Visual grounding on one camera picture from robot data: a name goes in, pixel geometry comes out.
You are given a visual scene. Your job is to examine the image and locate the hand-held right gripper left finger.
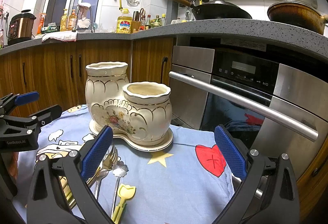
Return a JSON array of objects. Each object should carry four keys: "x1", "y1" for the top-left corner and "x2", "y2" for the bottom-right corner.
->
[{"x1": 26, "y1": 125, "x2": 114, "y2": 224}]

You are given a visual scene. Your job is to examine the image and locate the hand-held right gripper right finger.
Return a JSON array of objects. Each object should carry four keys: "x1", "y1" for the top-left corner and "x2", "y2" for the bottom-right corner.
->
[{"x1": 214, "y1": 124, "x2": 300, "y2": 224}]

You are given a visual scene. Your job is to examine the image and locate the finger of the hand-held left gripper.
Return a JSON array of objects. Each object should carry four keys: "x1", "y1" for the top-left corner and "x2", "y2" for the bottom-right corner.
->
[
  {"x1": 0, "y1": 91, "x2": 40, "y2": 115},
  {"x1": 0, "y1": 104, "x2": 63, "y2": 135}
]

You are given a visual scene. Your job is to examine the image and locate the metal fork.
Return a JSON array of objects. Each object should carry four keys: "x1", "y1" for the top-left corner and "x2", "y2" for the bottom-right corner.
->
[{"x1": 87, "y1": 144, "x2": 120, "y2": 189}]

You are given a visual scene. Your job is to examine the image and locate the silver flower-shaped spoon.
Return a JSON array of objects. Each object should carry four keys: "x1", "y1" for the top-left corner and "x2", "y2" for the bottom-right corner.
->
[{"x1": 111, "y1": 160, "x2": 129, "y2": 217}]

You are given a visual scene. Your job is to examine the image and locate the wooden lower cabinets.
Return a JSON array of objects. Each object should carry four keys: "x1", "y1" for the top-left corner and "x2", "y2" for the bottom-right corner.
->
[{"x1": 0, "y1": 37, "x2": 177, "y2": 122}]

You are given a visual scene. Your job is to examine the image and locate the yellow plastic fork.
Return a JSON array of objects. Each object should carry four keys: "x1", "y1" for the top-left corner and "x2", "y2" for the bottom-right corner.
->
[{"x1": 111, "y1": 184, "x2": 136, "y2": 223}]

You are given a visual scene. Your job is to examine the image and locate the stainless built-in oven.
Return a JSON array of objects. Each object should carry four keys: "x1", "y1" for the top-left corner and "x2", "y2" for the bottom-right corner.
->
[{"x1": 169, "y1": 37, "x2": 328, "y2": 189}]

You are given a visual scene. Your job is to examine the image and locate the blue printed tablecloth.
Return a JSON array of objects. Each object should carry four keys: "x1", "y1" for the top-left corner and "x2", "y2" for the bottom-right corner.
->
[{"x1": 11, "y1": 104, "x2": 250, "y2": 224}]

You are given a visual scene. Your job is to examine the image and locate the white rag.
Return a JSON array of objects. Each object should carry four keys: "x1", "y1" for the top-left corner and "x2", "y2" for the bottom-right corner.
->
[{"x1": 42, "y1": 32, "x2": 78, "y2": 42}]

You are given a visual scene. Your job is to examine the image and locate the electric pressure cooker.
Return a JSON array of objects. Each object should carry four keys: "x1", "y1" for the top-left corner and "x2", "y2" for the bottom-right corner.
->
[{"x1": 7, "y1": 9, "x2": 37, "y2": 46}]

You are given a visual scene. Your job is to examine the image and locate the green packet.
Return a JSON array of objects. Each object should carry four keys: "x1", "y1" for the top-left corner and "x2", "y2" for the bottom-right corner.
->
[{"x1": 41, "y1": 23, "x2": 60, "y2": 34}]

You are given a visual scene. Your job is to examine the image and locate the orange spray bottle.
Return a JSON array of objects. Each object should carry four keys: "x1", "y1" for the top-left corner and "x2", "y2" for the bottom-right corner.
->
[{"x1": 37, "y1": 13, "x2": 47, "y2": 35}]

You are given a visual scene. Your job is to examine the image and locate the yellow dish soap bottle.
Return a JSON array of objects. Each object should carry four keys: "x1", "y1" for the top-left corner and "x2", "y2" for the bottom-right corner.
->
[{"x1": 60, "y1": 9, "x2": 68, "y2": 32}]

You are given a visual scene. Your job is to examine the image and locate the orange liquid bottle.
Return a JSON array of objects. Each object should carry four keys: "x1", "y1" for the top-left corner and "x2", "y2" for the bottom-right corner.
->
[{"x1": 68, "y1": 9, "x2": 77, "y2": 31}]

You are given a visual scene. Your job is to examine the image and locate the kitchen faucet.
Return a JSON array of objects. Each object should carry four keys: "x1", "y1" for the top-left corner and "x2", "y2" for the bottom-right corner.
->
[{"x1": 77, "y1": 3, "x2": 96, "y2": 33}]

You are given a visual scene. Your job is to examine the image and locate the yellow oil bottle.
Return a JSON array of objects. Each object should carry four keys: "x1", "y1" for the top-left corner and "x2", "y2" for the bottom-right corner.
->
[{"x1": 116, "y1": 8, "x2": 133, "y2": 34}]

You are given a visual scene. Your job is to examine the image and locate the wooden knife block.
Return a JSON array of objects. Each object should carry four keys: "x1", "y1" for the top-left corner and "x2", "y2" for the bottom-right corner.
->
[{"x1": 131, "y1": 10, "x2": 142, "y2": 33}]

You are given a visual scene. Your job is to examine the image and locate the row of sauce bottles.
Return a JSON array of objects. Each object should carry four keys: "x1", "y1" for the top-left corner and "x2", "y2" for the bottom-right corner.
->
[{"x1": 140, "y1": 13, "x2": 167, "y2": 31}]

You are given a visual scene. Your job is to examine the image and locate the brown cooking pot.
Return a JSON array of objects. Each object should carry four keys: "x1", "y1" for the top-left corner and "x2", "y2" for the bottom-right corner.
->
[{"x1": 267, "y1": 0, "x2": 328, "y2": 35}]

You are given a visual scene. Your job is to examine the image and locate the gold utensil handle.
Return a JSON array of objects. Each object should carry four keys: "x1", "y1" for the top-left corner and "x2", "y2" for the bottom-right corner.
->
[{"x1": 58, "y1": 175, "x2": 77, "y2": 210}]

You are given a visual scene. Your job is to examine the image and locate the black wok with wooden handle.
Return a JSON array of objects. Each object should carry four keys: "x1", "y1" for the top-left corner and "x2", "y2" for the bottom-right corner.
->
[{"x1": 159, "y1": 0, "x2": 253, "y2": 21}]

